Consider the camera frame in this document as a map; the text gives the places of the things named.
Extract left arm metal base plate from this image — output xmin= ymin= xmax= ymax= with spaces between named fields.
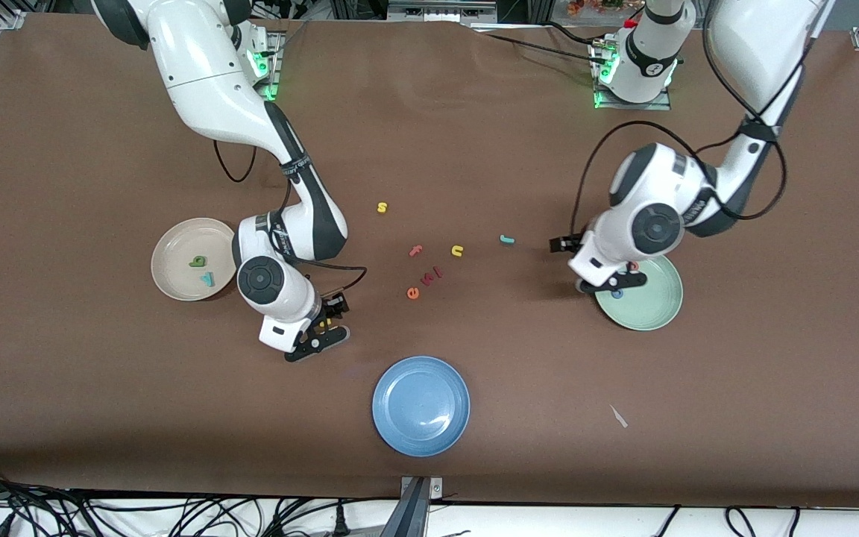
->
xmin=592 ymin=37 xmax=673 ymax=111

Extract aluminium frame rail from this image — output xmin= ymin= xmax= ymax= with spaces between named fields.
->
xmin=387 ymin=0 xmax=499 ymax=25

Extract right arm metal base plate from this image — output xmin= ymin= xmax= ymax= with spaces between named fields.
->
xmin=247 ymin=30 xmax=283 ymax=102

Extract light green plate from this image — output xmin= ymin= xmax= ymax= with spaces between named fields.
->
xmin=595 ymin=254 xmax=685 ymax=332

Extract brown table cover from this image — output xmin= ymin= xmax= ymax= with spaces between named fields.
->
xmin=0 ymin=13 xmax=859 ymax=509

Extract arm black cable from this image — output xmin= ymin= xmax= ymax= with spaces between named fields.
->
xmin=213 ymin=138 xmax=368 ymax=295
xmin=571 ymin=0 xmax=788 ymax=247

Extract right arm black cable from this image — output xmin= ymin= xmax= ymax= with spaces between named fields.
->
xmin=213 ymin=138 xmax=368 ymax=295

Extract blue plate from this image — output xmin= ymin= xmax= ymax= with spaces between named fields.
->
xmin=371 ymin=356 xmax=471 ymax=457

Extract beige brown plate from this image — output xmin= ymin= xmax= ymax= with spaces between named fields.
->
xmin=151 ymin=217 xmax=240 ymax=302

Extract black cables on table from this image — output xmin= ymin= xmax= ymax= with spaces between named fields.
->
xmin=471 ymin=21 xmax=609 ymax=66

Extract orange decoration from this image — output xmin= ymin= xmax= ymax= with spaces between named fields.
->
xmin=567 ymin=0 xmax=624 ymax=17

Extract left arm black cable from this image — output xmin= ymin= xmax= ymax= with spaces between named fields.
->
xmin=571 ymin=0 xmax=788 ymax=247

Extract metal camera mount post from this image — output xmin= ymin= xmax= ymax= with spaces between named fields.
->
xmin=381 ymin=476 xmax=444 ymax=537

